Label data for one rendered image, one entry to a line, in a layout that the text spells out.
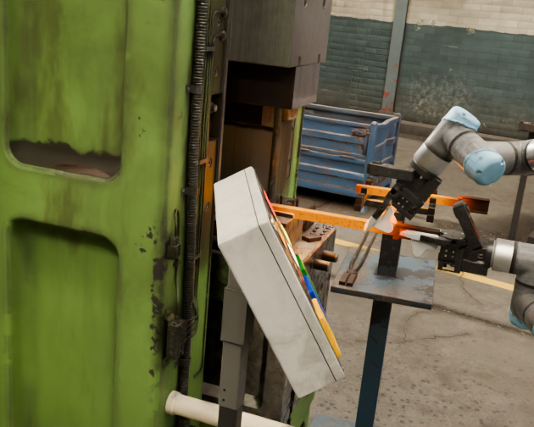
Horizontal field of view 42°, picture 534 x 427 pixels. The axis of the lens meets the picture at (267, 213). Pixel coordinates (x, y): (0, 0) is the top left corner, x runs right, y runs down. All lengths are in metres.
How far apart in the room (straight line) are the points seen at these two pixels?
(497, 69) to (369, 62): 1.73
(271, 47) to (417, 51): 8.15
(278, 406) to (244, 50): 0.86
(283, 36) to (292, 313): 0.69
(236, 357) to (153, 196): 0.37
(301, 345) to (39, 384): 0.89
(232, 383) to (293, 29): 0.74
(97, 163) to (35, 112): 0.18
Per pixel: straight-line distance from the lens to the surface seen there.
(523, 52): 9.28
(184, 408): 1.59
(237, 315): 1.18
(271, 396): 1.76
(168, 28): 1.33
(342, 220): 1.70
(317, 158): 5.63
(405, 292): 2.12
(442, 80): 9.53
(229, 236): 0.97
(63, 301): 1.65
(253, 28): 1.53
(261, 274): 0.99
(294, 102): 1.58
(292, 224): 1.73
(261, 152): 1.98
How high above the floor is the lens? 1.48
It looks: 16 degrees down
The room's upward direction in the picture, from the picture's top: 5 degrees clockwise
